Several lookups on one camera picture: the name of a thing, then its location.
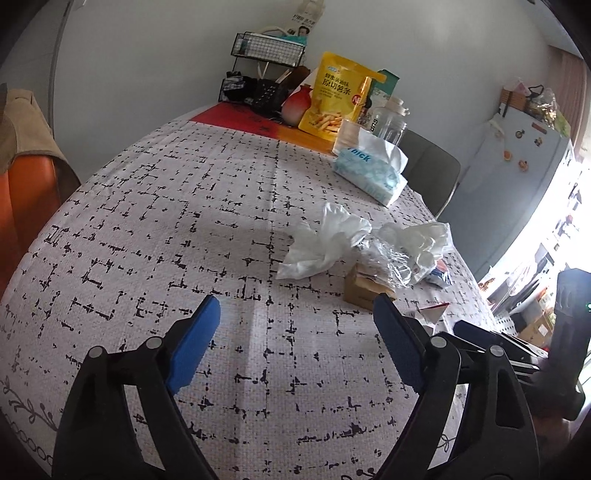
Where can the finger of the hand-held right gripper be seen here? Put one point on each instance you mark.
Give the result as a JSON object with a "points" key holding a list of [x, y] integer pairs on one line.
{"points": [[473, 333], [524, 367]]}

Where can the red and white paper scrap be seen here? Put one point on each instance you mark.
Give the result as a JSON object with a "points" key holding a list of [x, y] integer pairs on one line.
{"points": [[436, 314]]}

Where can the pink curtain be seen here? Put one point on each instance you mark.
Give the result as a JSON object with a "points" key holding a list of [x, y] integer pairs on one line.
{"points": [[577, 83]]}

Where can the red white vase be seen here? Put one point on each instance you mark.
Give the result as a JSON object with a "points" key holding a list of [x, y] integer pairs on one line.
{"points": [[295, 108]]}

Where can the white hanging plastic bag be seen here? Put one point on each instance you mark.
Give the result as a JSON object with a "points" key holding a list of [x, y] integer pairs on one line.
{"points": [[480, 152]]}

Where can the grey chair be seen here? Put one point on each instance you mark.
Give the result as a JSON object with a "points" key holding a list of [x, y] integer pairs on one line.
{"points": [[429, 166]]}

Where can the clear bag of goods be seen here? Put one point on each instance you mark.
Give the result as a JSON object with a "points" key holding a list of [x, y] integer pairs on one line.
{"points": [[544, 106]]}

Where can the grey black-patterned tablecloth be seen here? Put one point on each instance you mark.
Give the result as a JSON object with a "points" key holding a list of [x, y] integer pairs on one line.
{"points": [[184, 230]]}

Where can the clear plastic wrapper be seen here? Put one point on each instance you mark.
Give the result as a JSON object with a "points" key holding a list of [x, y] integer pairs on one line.
{"points": [[383, 258]]}

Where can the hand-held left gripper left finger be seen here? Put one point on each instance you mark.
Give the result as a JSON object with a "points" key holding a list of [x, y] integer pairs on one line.
{"points": [[198, 341]]}

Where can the small brown cardboard box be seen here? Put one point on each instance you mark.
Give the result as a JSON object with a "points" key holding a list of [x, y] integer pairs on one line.
{"points": [[360, 288]]}

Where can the white tissue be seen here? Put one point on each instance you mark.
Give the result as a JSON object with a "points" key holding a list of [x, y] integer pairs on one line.
{"points": [[323, 240]]}

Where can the white printed wall bag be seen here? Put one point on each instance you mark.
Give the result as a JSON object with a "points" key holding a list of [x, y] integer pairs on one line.
{"points": [[305, 16]]}

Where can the red and orange table mat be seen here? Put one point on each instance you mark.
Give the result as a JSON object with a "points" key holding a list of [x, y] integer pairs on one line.
{"points": [[240, 121]]}

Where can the blue and white packet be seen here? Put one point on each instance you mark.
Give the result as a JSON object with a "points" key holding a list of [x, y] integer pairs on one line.
{"points": [[438, 277]]}

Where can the blue and white tissue pack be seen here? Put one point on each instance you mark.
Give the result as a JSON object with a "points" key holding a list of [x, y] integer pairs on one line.
{"points": [[364, 175]]}

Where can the cartoon fridge magnet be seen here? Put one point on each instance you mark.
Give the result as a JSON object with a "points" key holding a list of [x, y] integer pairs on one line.
{"points": [[523, 165]]}

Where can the green and white carton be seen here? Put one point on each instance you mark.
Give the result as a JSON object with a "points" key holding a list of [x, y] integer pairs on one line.
{"points": [[387, 81]]}

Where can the yellow snack bag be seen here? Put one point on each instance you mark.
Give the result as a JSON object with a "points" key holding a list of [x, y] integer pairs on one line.
{"points": [[330, 97]]}

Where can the white plastic bag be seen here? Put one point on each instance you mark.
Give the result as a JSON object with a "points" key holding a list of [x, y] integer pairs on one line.
{"points": [[480, 152], [425, 240]]}

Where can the teal box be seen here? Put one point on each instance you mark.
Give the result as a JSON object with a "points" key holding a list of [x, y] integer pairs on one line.
{"points": [[295, 40]]}

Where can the light blue fridge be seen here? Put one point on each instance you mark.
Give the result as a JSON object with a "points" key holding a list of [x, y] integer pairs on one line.
{"points": [[517, 198]]}

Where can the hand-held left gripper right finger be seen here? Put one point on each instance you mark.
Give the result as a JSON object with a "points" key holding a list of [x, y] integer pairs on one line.
{"points": [[397, 346]]}

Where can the orange chair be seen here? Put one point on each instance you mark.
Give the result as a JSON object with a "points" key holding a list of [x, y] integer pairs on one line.
{"points": [[23, 207]]}

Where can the clear plastic jar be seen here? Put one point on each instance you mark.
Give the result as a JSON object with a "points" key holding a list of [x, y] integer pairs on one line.
{"points": [[390, 124]]}

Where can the beige jacket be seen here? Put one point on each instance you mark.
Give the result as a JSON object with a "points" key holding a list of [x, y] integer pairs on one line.
{"points": [[27, 124]]}

